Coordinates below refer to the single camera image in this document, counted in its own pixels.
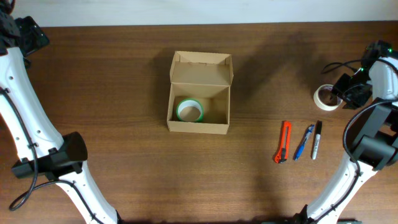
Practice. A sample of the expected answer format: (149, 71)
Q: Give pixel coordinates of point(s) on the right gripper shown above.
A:
(351, 102)

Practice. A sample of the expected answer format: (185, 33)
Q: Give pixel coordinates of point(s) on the beige masking tape roll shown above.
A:
(320, 103)

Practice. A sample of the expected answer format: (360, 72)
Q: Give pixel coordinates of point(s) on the orange utility knife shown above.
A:
(283, 151)

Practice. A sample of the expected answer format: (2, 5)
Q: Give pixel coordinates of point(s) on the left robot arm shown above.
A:
(44, 155)

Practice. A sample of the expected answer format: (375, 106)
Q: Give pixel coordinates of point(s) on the blue pen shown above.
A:
(302, 144)

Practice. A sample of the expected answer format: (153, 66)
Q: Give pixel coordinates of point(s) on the green tape roll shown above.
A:
(190, 110)

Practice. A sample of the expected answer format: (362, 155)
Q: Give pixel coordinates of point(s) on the black and white marker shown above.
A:
(317, 139)

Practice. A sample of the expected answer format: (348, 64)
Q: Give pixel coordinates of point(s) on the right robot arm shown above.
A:
(370, 137)

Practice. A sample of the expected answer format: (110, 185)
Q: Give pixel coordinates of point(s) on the brown cardboard box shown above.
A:
(206, 77)

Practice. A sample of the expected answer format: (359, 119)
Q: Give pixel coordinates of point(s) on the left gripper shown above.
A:
(35, 36)

